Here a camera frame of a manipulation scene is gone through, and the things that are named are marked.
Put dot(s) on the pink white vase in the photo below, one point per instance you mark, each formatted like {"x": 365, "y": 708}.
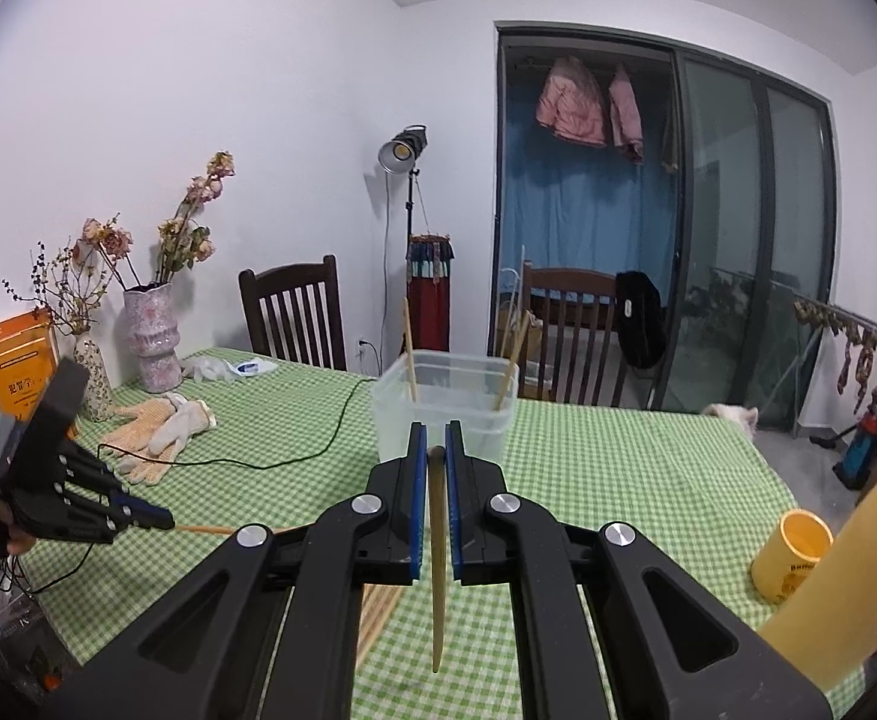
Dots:
{"x": 152, "y": 337}

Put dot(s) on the wall outlet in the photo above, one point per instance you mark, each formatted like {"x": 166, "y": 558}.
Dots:
{"x": 361, "y": 347}

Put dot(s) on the small dried flower twigs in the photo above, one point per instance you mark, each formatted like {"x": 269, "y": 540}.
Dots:
{"x": 63, "y": 292}

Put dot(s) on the studio light on stand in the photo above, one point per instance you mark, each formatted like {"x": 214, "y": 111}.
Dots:
{"x": 399, "y": 152}

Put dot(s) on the orange box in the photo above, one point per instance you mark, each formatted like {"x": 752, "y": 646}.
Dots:
{"x": 22, "y": 379}

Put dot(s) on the yellow mug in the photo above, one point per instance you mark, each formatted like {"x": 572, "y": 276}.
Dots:
{"x": 791, "y": 555}

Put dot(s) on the clear plastic bag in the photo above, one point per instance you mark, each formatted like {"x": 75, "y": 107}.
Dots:
{"x": 225, "y": 369}

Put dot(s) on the clear plastic container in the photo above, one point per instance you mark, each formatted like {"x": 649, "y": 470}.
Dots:
{"x": 483, "y": 420}

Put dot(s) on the red fabric holder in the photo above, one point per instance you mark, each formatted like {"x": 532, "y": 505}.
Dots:
{"x": 429, "y": 300}

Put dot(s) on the white knit glove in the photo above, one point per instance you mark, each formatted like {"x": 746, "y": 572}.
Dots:
{"x": 183, "y": 424}

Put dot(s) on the blue curtain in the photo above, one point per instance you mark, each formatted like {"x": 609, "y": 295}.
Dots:
{"x": 581, "y": 210}

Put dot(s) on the green checked tablecloth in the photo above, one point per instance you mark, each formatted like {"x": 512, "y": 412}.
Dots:
{"x": 618, "y": 480}

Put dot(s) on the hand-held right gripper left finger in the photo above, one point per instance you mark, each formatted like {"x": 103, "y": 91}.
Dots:
{"x": 417, "y": 510}

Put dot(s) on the yellow knit glove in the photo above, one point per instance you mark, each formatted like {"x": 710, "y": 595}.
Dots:
{"x": 135, "y": 442}

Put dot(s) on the dark wooden chair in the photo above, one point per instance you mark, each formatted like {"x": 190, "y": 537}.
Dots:
{"x": 296, "y": 315}
{"x": 570, "y": 330}

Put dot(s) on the pink jacket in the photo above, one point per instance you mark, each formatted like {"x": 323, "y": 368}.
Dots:
{"x": 572, "y": 105}
{"x": 626, "y": 116}

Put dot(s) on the tall dried flowers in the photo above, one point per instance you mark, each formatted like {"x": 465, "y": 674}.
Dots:
{"x": 183, "y": 229}

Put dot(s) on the light wooden chopstick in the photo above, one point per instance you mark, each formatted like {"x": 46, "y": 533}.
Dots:
{"x": 228, "y": 531}
{"x": 411, "y": 352}
{"x": 510, "y": 367}
{"x": 436, "y": 577}

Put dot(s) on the black bag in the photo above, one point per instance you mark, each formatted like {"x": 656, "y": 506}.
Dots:
{"x": 641, "y": 322}

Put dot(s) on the sliding glass door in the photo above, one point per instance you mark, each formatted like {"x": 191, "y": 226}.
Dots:
{"x": 731, "y": 240}

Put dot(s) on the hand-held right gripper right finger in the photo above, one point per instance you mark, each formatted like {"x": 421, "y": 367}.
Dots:
{"x": 453, "y": 510}

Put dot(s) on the small floral vase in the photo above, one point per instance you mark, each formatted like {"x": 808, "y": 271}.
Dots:
{"x": 93, "y": 382}

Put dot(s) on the blue and red bottle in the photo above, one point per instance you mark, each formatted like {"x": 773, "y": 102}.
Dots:
{"x": 866, "y": 446}

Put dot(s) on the row of hanging dried food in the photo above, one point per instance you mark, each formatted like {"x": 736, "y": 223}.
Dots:
{"x": 858, "y": 360}

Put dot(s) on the yellow thermos jug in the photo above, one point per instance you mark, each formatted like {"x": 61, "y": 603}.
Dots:
{"x": 858, "y": 577}

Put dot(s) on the white cat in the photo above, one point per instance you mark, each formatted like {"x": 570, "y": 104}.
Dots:
{"x": 731, "y": 418}

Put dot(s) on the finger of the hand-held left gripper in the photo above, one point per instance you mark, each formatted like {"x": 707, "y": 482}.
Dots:
{"x": 86, "y": 521}
{"x": 150, "y": 516}

